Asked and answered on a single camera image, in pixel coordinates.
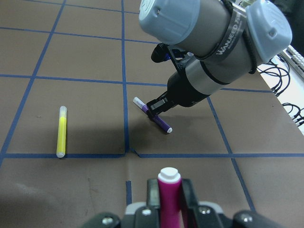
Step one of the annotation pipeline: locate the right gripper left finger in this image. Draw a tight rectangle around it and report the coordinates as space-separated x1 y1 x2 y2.
146 179 160 209

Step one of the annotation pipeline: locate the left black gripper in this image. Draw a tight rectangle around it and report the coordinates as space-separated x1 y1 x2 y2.
146 43 209 121

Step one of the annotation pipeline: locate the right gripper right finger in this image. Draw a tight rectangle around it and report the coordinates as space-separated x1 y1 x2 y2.
181 179 201 228

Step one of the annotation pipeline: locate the purple marker pen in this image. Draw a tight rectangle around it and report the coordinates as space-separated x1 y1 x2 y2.
133 97 173 133

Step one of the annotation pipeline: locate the pink marker pen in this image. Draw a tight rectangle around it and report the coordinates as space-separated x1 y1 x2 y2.
157 167 181 228

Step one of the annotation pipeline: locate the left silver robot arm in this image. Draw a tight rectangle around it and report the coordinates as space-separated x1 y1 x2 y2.
139 0 292 118

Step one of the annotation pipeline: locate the yellow marker pen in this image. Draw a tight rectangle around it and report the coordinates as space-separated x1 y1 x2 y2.
56 106 67 158

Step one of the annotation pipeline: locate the white keyboard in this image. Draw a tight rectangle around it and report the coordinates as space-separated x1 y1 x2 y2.
281 45 304 79

